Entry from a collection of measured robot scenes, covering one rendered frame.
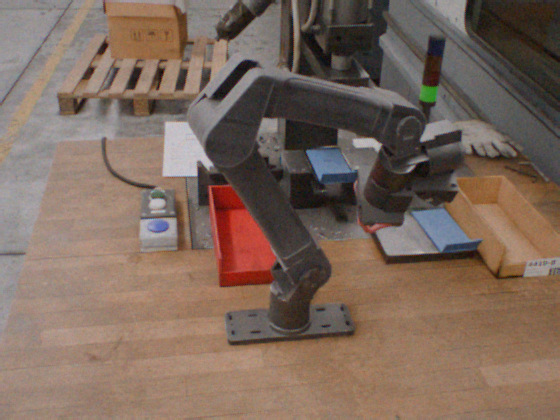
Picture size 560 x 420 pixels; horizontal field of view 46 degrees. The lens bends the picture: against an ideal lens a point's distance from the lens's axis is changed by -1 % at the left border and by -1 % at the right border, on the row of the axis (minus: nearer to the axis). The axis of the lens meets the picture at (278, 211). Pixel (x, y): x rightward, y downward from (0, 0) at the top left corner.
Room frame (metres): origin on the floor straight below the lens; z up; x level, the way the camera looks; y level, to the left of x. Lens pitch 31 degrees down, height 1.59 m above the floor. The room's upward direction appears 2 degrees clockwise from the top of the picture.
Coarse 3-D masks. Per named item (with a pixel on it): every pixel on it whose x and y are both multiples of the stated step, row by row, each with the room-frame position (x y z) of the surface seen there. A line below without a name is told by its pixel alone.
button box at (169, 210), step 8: (104, 136) 1.48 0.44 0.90; (104, 144) 1.41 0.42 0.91; (104, 152) 1.37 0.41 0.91; (104, 160) 1.33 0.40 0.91; (120, 176) 1.25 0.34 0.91; (136, 184) 1.22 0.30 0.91; (144, 184) 1.22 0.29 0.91; (144, 192) 1.15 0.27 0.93; (168, 192) 1.15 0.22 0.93; (144, 200) 1.12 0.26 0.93; (168, 200) 1.12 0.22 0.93; (144, 208) 1.09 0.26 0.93; (152, 208) 1.09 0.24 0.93; (160, 208) 1.09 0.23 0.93; (168, 208) 1.09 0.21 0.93; (144, 216) 1.06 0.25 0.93; (152, 216) 1.06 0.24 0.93; (160, 216) 1.07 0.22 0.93; (168, 216) 1.07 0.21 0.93; (176, 216) 1.07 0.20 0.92
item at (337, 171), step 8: (312, 152) 1.24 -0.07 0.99; (320, 152) 1.24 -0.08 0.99; (328, 152) 1.24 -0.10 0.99; (336, 152) 1.24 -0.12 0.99; (312, 160) 1.20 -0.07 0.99; (320, 160) 1.20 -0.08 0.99; (336, 160) 1.21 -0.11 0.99; (344, 160) 1.21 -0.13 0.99; (320, 168) 1.17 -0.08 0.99; (328, 168) 1.17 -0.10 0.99; (336, 168) 1.17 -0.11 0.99; (344, 168) 1.17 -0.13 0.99; (320, 176) 1.13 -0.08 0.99; (328, 176) 1.11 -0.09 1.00; (336, 176) 1.11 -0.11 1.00; (344, 176) 1.11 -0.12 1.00; (352, 176) 1.12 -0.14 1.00
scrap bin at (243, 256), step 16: (224, 192) 1.14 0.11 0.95; (224, 208) 1.14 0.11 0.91; (240, 208) 1.14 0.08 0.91; (224, 224) 1.08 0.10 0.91; (240, 224) 1.08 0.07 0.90; (256, 224) 1.08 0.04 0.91; (224, 240) 1.03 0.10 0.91; (240, 240) 1.03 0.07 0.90; (256, 240) 1.03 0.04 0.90; (224, 256) 0.97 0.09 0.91; (240, 256) 0.98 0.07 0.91; (256, 256) 0.98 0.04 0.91; (272, 256) 0.98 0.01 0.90; (224, 272) 0.89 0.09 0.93; (240, 272) 0.90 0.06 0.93; (256, 272) 0.90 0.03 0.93
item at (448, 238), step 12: (420, 216) 1.11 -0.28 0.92; (432, 216) 1.11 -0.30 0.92; (444, 216) 1.11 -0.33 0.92; (432, 228) 1.06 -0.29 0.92; (444, 228) 1.06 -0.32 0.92; (456, 228) 1.07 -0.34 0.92; (432, 240) 1.03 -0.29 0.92; (444, 240) 1.02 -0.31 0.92; (456, 240) 1.02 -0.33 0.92; (468, 240) 0.99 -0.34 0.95; (480, 240) 0.99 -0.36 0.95; (444, 252) 0.99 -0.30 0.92
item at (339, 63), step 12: (312, 48) 1.37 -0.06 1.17; (312, 60) 1.28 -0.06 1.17; (324, 60) 1.29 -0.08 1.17; (336, 60) 1.21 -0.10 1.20; (348, 60) 1.21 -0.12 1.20; (324, 72) 1.18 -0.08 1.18; (336, 72) 1.19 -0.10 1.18; (348, 72) 1.19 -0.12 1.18; (360, 72) 1.19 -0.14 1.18; (348, 84) 1.16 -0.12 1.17; (360, 84) 1.17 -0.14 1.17; (372, 84) 1.24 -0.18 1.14
